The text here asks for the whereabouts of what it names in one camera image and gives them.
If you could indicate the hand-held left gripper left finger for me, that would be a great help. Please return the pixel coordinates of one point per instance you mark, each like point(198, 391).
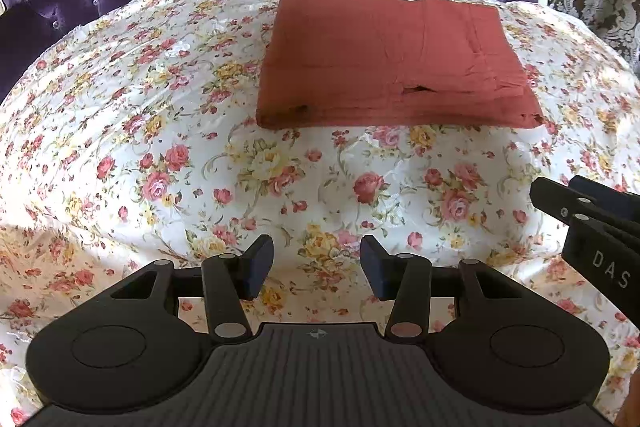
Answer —
point(257, 267)

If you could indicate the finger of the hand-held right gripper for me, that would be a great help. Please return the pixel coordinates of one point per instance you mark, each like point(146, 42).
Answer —
point(607, 192)
point(557, 199)

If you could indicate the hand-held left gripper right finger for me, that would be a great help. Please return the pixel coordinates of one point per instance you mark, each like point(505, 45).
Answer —
point(377, 267)

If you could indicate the red pants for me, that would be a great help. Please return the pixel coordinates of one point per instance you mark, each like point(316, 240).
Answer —
point(395, 57)

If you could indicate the floral bedsheet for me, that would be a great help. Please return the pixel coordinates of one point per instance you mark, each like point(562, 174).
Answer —
point(150, 147)

